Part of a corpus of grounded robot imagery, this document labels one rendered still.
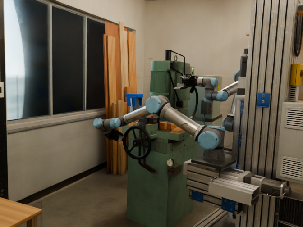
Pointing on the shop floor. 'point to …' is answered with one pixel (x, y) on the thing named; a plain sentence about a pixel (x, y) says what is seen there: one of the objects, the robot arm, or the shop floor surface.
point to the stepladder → (134, 101)
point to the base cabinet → (158, 189)
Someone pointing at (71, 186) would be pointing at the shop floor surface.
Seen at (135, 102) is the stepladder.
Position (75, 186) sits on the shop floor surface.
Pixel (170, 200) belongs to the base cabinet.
